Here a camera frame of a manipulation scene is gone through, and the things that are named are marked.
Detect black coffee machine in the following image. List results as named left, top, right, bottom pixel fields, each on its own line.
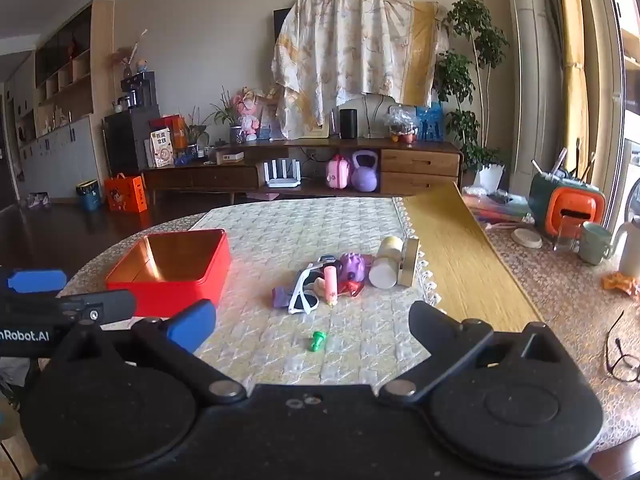
left=120, top=71, right=157, bottom=111

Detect pink doll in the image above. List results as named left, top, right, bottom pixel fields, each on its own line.
left=235, top=87, right=263, bottom=142

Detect stack of plastic folders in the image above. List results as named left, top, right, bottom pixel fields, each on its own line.
left=462, top=187, right=538, bottom=228

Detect yellow curtain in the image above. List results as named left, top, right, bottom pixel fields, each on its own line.
left=555, top=0, right=626, bottom=166

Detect floral cloth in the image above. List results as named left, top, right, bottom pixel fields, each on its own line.
left=271, top=0, right=451, bottom=138

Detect plastic-wrapped fruit pot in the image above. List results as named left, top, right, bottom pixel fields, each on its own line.
left=385, top=105, right=418, bottom=145

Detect white router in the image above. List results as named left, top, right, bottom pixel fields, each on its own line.
left=263, top=158, right=302, bottom=189

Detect round gold tin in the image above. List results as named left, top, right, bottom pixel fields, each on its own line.
left=397, top=236, right=421, bottom=287

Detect vase with dried flowers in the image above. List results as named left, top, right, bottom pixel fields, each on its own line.
left=112, top=30, right=148, bottom=78

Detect orange box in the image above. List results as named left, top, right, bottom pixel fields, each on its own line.
left=172, top=115, right=190, bottom=150

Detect wooden tv cabinet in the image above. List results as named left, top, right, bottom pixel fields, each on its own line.
left=142, top=137, right=463, bottom=206

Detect pink toy suitcase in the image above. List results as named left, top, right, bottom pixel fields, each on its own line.
left=326, top=155, right=351, bottom=190

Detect white sunglasses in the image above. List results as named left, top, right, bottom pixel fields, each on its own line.
left=287, top=261, right=326, bottom=315

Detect small potted plant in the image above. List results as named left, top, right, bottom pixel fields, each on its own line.
left=210, top=87, right=246, bottom=145
left=182, top=107, right=211, bottom=157

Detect black cabinet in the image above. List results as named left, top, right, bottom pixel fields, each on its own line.
left=103, top=105, right=161, bottom=176

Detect white round lid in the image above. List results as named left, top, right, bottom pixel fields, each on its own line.
left=511, top=227, right=543, bottom=250

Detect teal bin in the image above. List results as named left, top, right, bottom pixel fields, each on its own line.
left=76, top=180, right=103, bottom=212

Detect white kettle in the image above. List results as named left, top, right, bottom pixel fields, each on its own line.
left=611, top=216, right=640, bottom=279

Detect white standing air conditioner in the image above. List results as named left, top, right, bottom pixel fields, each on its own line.
left=502, top=0, right=563, bottom=196

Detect red tin box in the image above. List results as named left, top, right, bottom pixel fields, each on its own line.
left=105, top=228, right=233, bottom=318

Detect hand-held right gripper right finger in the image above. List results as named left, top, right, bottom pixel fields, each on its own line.
left=377, top=301, right=576, bottom=406

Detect white and orange snack bag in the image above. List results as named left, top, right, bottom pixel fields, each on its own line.
left=150, top=129, right=176, bottom=168

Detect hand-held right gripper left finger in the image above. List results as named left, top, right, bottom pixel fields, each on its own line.
left=50, top=299, right=248, bottom=405

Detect black television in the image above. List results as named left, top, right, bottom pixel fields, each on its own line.
left=273, top=8, right=296, bottom=61

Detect clear glass cup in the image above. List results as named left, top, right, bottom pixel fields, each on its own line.
left=554, top=214, right=581, bottom=253

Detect green and orange container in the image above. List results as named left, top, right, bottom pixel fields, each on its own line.
left=529, top=167, right=607, bottom=240

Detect blue picture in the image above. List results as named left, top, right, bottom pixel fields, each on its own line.
left=416, top=102, right=445, bottom=142

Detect black eyeglasses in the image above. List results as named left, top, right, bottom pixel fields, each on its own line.
left=605, top=310, right=640, bottom=383

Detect green mug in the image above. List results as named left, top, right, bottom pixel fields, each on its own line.
left=579, top=222, right=613, bottom=266

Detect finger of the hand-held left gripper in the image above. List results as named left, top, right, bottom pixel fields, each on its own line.
left=0, top=269, right=68, bottom=295
left=0, top=289, right=137, bottom=361

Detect pastel picture card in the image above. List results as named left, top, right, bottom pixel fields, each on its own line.
left=260, top=110, right=281, bottom=141

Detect pink tube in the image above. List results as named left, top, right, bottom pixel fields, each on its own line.
left=324, top=265, right=339, bottom=306

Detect purple plastic toy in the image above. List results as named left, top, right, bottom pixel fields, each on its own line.
left=340, top=252, right=375, bottom=282

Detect dark wooden door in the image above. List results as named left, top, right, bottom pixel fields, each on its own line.
left=0, top=92, right=21, bottom=211

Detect wooden board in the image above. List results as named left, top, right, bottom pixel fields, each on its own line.
left=402, top=181, right=543, bottom=333

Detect wall cabinet with shelves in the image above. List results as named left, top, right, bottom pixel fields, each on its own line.
left=0, top=0, right=116, bottom=201

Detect orange wrapper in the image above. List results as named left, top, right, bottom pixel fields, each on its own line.
left=601, top=272, right=640, bottom=301

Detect purple kettlebell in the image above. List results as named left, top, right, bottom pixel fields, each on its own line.
left=351, top=150, right=379, bottom=192

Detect orange gift bag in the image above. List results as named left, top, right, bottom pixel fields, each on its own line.
left=104, top=174, right=149, bottom=213

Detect white bottle with yellow label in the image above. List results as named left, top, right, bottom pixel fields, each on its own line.
left=368, top=236, right=406, bottom=290

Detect potted green tree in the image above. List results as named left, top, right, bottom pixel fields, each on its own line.
left=434, top=0, right=511, bottom=191

